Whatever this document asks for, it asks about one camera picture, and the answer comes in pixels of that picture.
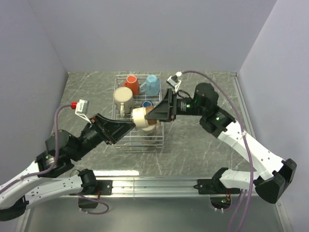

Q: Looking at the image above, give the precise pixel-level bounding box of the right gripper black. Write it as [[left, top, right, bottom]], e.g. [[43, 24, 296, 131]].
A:
[[146, 87, 206, 122]]

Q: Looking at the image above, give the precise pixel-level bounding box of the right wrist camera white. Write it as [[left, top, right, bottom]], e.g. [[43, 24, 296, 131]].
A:
[[167, 72, 183, 93]]

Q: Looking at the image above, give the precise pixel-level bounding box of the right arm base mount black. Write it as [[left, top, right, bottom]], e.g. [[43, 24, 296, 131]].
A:
[[193, 179, 242, 211]]

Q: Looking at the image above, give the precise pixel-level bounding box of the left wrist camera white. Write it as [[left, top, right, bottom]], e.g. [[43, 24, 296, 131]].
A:
[[70, 99, 90, 122]]

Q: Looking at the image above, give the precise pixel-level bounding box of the beige patterned mug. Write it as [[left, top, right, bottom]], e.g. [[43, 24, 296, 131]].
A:
[[139, 121, 160, 144]]

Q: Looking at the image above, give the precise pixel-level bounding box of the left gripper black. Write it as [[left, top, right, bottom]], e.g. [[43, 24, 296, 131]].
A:
[[70, 112, 137, 161]]

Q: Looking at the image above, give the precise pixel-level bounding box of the green interior floral mug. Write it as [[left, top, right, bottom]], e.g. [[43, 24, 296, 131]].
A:
[[113, 87, 134, 117]]

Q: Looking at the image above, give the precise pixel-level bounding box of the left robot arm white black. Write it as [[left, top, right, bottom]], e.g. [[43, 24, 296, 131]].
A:
[[0, 114, 136, 221]]

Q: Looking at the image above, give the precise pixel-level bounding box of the dark blue faceted mug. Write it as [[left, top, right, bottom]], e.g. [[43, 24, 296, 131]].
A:
[[140, 101, 154, 107]]

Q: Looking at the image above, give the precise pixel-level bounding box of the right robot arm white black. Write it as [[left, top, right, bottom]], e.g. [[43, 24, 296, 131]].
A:
[[145, 83, 297, 203]]

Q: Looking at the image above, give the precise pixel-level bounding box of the light blue mug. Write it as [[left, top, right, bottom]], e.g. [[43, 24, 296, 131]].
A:
[[140, 75, 160, 96]]

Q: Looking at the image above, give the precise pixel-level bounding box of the orange mug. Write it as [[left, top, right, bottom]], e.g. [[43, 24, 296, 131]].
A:
[[122, 75, 140, 96]]

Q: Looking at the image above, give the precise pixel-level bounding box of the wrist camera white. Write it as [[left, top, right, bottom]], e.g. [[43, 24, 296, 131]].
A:
[[70, 99, 90, 122], [167, 72, 183, 93]]

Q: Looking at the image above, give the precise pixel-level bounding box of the white wire dish rack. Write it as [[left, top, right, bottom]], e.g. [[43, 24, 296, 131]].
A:
[[112, 81, 164, 148]]

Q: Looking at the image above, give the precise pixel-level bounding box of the stainless steel cup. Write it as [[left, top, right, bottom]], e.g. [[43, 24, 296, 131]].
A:
[[131, 106, 157, 129]]

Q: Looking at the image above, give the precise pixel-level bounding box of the aluminium mounting rail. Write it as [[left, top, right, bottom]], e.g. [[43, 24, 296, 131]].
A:
[[14, 175, 290, 232]]

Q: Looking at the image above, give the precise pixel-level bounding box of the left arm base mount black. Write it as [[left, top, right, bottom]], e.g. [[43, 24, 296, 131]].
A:
[[78, 180, 113, 210]]

